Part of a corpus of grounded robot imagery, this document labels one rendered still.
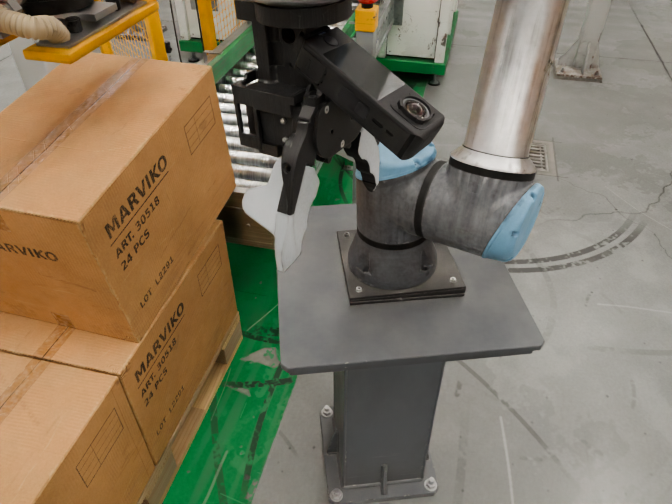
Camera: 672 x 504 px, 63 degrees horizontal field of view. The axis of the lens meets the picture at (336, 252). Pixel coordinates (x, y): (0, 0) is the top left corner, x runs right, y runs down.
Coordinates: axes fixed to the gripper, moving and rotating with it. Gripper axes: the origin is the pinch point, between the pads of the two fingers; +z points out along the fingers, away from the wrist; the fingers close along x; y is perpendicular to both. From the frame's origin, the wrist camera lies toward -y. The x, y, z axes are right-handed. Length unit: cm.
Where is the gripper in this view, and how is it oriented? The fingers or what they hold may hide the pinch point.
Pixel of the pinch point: (337, 231)
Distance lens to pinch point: 50.9
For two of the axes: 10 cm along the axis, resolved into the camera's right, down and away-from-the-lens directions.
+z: 0.4, 8.0, 6.0
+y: -8.4, -3.0, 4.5
